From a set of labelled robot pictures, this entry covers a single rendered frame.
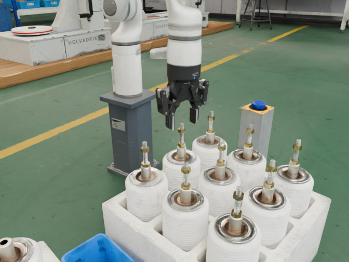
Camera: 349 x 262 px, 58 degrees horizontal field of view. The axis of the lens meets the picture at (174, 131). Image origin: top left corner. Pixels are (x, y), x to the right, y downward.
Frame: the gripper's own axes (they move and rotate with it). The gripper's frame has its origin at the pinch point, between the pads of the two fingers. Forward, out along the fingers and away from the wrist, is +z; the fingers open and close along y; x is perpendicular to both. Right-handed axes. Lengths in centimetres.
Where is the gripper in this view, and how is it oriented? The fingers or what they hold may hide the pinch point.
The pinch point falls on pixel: (182, 120)
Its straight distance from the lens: 74.4
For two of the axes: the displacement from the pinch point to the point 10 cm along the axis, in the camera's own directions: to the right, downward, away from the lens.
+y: 8.0, -2.5, 5.4
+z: -0.1, 9.0, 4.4
